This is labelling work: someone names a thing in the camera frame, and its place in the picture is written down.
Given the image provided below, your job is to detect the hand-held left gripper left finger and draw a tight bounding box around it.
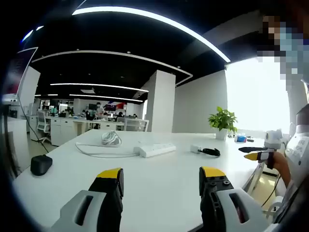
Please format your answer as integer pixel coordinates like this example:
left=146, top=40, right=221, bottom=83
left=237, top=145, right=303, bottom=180
left=50, top=167, right=125, bottom=232

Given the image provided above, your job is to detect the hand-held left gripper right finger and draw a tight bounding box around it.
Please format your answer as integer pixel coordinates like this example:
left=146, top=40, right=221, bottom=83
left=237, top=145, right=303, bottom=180
left=198, top=166, right=273, bottom=232

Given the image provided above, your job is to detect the black charger cable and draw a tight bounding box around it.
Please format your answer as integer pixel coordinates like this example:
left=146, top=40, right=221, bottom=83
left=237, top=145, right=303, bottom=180
left=199, top=147, right=221, bottom=157

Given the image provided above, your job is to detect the white power strip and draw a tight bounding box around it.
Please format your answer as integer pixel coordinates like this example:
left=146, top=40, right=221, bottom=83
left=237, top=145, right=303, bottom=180
left=133, top=143, right=176, bottom=159

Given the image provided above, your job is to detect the white desk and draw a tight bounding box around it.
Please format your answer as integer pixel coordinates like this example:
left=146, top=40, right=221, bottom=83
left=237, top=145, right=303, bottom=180
left=11, top=129, right=287, bottom=232

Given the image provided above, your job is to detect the long ceiling light strip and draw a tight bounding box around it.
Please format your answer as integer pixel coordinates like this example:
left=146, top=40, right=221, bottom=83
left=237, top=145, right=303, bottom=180
left=71, top=6, right=231, bottom=62

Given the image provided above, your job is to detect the person's right hand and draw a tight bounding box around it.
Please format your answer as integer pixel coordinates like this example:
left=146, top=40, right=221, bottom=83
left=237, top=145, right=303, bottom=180
left=274, top=153, right=291, bottom=175

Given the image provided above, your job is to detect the white chest-worn device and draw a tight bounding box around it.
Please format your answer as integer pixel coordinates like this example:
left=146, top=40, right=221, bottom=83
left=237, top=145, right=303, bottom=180
left=284, top=124, right=309, bottom=168

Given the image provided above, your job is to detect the green potted plant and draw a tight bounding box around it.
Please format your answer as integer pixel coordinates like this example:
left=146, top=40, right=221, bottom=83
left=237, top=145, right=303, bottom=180
left=208, top=106, right=239, bottom=141

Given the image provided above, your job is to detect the person's grey striped shirt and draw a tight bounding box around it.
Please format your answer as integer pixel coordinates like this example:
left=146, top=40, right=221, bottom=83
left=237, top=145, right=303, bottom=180
left=272, top=180, right=309, bottom=232

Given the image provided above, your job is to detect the black mouse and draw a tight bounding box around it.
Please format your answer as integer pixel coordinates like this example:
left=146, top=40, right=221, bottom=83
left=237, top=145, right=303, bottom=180
left=30, top=154, right=53, bottom=176

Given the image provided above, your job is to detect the white office workstation row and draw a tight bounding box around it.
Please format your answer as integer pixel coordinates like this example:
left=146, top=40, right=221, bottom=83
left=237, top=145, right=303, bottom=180
left=23, top=113, right=126, bottom=147

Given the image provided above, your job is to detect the white office chair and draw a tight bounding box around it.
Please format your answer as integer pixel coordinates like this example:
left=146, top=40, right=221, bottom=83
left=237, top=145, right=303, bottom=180
left=36, top=110, right=52, bottom=144

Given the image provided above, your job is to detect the white power strip cable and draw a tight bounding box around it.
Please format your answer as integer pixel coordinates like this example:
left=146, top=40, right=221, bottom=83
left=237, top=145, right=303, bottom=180
left=75, top=130, right=145, bottom=159

